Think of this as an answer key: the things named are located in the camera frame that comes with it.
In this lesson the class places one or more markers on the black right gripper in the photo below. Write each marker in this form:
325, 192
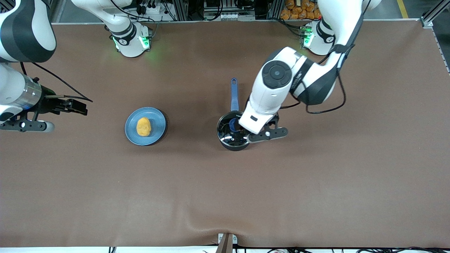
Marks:
48, 104

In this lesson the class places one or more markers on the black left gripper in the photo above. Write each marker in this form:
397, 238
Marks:
242, 132

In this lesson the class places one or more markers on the glass lid with blue knob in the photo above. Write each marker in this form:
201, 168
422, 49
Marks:
226, 135

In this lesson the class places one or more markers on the yellow potato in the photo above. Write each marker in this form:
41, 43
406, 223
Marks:
143, 126

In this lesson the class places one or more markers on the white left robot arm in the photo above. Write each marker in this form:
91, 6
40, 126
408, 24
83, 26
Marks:
274, 88

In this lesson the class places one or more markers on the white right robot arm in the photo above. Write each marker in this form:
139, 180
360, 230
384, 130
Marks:
21, 31

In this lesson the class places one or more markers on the light blue plate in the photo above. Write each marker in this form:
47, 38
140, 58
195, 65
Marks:
157, 126

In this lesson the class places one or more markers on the brown table cover mat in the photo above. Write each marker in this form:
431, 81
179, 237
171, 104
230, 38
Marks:
211, 193

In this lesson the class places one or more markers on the bag of orange items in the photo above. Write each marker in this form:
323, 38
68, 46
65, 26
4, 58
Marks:
299, 8

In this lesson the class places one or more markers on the white power strip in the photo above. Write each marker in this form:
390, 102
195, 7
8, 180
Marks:
151, 7

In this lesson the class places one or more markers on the metal table edge bracket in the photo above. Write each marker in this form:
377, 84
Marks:
226, 242

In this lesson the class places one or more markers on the aluminium frame post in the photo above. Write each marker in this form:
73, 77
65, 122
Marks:
434, 14

